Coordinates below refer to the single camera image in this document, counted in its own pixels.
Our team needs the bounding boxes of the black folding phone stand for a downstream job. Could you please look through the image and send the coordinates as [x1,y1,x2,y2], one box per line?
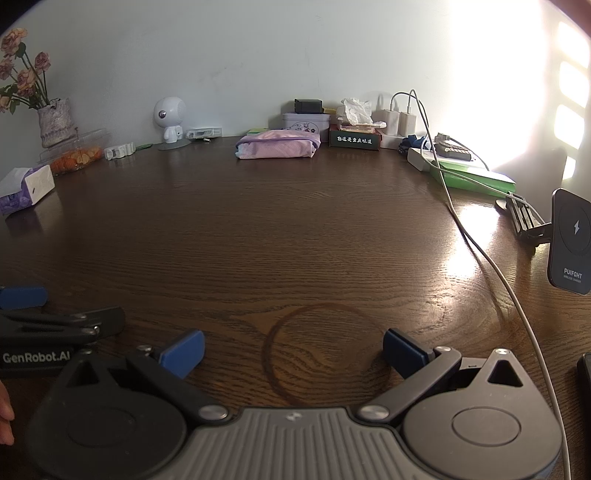
[495,193,555,253]

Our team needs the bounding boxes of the clear plastic container with oranges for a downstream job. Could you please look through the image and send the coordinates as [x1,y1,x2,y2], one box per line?
[39,128,112,176]

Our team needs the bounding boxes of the person's left hand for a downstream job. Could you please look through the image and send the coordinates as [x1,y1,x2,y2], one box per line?
[0,381,16,446]

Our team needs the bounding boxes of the green and white box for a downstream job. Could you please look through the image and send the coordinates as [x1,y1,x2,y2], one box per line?
[429,159,517,197]

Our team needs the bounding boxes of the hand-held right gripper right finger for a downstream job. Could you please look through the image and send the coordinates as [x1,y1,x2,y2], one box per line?
[358,328,525,423]

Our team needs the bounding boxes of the grey charger cable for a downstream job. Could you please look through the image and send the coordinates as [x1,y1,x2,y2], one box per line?
[418,150,548,224]

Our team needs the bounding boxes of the crumpled white plastic bag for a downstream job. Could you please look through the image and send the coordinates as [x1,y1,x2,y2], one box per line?
[335,97,373,126]

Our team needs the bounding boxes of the black phone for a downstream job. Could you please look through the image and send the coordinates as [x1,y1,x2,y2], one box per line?
[577,352,591,403]

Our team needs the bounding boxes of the long white cable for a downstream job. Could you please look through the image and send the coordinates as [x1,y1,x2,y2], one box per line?
[390,89,572,480]

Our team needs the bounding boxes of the large white charger plug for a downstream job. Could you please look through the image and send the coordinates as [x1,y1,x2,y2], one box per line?
[372,95,401,136]

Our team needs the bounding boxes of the white power strip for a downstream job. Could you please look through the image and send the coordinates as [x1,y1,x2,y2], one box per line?
[379,131,417,151]

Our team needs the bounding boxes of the dark box with white print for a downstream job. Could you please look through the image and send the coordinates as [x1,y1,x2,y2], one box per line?
[329,128,384,150]

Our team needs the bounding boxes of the printed tin box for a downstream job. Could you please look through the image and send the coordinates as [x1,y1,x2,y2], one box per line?
[282,112,332,136]

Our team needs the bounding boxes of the blue cloth item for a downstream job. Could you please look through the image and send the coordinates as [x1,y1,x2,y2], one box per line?
[399,133,433,151]

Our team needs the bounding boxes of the small white clip device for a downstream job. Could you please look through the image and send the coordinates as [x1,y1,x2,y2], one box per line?
[104,142,138,161]

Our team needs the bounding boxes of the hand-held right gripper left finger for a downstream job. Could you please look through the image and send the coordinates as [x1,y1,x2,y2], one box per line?
[58,329,232,423]

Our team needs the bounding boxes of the purple and white tissue box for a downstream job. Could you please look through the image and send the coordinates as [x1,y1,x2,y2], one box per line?
[0,165,57,217]

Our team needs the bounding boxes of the white round-headed figurine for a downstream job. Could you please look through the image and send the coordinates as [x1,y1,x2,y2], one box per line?
[153,96,191,152]

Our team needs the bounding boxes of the flat snack box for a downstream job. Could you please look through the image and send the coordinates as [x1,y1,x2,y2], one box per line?
[337,117,387,133]

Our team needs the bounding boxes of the white power bank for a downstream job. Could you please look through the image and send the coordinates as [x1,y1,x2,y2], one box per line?
[407,147,445,173]

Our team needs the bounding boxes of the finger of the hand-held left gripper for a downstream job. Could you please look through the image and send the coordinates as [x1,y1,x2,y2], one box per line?
[0,285,49,311]
[0,306,126,346]

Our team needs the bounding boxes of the white knitted vase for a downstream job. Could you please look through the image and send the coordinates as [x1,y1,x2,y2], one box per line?
[38,97,77,149]

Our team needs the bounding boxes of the black wireless charger stand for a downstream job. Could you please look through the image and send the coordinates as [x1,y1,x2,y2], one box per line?
[547,188,591,296]

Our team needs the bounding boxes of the pink garment with purple trim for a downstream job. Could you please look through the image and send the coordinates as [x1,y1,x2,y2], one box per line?
[235,129,322,161]

